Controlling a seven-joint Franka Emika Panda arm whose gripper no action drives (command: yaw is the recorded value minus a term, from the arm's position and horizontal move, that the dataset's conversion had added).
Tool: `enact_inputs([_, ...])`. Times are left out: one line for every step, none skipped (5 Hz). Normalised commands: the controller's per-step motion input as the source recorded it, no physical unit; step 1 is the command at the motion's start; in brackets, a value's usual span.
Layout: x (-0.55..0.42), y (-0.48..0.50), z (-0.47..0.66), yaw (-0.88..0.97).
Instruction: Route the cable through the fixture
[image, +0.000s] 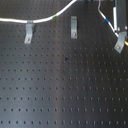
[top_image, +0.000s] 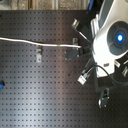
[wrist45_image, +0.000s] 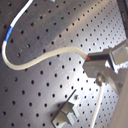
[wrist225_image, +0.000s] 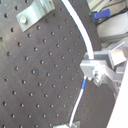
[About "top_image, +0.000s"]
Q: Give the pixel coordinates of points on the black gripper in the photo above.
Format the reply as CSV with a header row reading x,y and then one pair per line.
x,y
85,32

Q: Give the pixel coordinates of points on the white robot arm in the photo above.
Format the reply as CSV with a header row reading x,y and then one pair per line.
x,y
109,35

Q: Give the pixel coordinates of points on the metal clamp bottom right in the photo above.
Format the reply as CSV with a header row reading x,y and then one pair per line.
x,y
104,97

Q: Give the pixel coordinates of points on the metal cable clip right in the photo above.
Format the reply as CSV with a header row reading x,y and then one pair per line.
x,y
75,41

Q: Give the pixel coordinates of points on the metal cable clip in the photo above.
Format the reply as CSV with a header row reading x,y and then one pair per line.
x,y
75,41
39,55

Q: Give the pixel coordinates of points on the metal cable clip left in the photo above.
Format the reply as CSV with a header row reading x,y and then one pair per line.
x,y
39,55

